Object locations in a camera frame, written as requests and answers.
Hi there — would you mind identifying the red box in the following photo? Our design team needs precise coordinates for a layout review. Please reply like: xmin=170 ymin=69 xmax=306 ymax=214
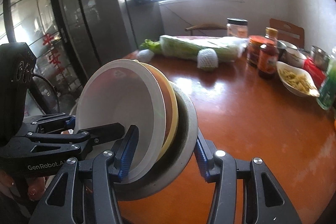
xmin=302 ymin=57 xmax=327 ymax=88

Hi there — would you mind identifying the small foam-netted fruit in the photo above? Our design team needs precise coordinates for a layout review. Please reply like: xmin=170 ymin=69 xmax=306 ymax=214
xmin=139 ymin=50 xmax=155 ymax=61

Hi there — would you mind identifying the large foam-netted fruit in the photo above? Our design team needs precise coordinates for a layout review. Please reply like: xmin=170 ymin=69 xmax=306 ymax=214
xmin=197 ymin=48 xmax=218 ymax=71

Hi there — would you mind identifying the leafy green vegetable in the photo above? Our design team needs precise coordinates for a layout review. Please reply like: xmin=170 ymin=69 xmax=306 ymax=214
xmin=139 ymin=39 xmax=162 ymax=54

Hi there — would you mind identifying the wooden chair with cutout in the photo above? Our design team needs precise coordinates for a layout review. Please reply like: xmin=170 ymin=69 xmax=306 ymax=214
xmin=269 ymin=18 xmax=305 ymax=48

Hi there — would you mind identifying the steel cup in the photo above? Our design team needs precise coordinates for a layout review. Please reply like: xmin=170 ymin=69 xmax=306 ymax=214
xmin=310 ymin=46 xmax=331 ymax=71

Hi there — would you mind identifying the dark refrigerator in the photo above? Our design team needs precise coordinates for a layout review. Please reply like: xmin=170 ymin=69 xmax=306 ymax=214
xmin=54 ymin=0 xmax=164 ymax=83

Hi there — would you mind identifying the black-lidded clear jar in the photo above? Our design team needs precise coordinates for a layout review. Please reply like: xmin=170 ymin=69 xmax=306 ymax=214
xmin=226 ymin=18 xmax=248 ymax=38

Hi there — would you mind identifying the orange-capped sauce bottle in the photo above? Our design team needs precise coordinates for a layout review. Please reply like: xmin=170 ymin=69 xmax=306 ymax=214
xmin=265 ymin=27 xmax=279 ymax=43

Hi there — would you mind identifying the red paper decoration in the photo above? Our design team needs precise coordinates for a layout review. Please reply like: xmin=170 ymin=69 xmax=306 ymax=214
xmin=42 ymin=33 xmax=66 ymax=75

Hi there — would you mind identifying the small steel bowl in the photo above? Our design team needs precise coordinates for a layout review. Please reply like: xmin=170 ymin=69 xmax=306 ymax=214
xmin=277 ymin=40 xmax=298 ymax=62

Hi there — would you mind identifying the white ceramic bowl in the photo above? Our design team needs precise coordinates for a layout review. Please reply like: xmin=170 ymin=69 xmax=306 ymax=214
xmin=285 ymin=49 xmax=307 ymax=68

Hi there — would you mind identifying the glass sliding door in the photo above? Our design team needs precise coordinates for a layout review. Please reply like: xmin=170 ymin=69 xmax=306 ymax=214
xmin=0 ymin=0 xmax=88 ymax=114

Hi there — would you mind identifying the red-lidded chili sauce jar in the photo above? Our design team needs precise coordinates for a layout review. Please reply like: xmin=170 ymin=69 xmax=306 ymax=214
xmin=247 ymin=35 xmax=275 ymax=67

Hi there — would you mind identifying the red instant noodle bowl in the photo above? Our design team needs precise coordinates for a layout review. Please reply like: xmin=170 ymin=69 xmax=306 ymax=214
xmin=73 ymin=59 xmax=167 ymax=184

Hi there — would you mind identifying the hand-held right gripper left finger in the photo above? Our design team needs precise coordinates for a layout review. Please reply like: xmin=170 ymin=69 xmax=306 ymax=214
xmin=29 ymin=125 xmax=139 ymax=224

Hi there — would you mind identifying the white dish with food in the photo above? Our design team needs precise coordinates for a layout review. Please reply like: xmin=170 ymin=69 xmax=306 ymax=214
xmin=276 ymin=61 xmax=320 ymax=98

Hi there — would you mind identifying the red-labelled sauce bottle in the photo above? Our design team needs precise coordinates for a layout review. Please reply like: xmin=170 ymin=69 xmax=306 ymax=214
xmin=258 ymin=43 xmax=279 ymax=80

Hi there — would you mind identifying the yellow bowl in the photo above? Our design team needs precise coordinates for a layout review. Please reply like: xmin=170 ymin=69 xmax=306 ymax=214
xmin=133 ymin=60 xmax=179 ymax=161

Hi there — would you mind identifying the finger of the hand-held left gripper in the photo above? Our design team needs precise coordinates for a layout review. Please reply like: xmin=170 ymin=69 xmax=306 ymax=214
xmin=22 ymin=113 xmax=78 ymax=135
xmin=26 ymin=122 xmax=125 ymax=159

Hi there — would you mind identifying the large steel bowl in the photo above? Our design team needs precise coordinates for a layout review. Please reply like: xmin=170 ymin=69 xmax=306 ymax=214
xmin=114 ymin=88 xmax=198 ymax=200

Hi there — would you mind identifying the wrapped napa cabbage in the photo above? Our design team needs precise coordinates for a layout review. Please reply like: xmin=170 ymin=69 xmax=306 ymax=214
xmin=160 ymin=35 xmax=248 ymax=64

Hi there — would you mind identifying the green dish soap bottle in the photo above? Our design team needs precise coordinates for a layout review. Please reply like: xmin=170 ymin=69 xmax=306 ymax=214
xmin=316 ymin=47 xmax=336 ymax=110

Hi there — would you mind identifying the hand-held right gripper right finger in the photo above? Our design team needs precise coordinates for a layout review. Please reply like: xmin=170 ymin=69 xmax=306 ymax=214
xmin=193 ymin=132 xmax=302 ymax=224

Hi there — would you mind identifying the person's left hand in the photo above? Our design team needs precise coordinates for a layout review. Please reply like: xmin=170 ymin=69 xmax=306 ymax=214
xmin=0 ymin=170 xmax=47 ymax=201

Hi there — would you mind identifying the curved-back wooden chair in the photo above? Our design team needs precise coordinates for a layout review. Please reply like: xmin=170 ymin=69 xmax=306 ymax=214
xmin=185 ymin=24 xmax=227 ymax=36

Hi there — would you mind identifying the black cable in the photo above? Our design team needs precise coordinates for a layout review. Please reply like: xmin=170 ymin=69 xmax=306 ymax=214
xmin=31 ymin=73 xmax=62 ymax=113

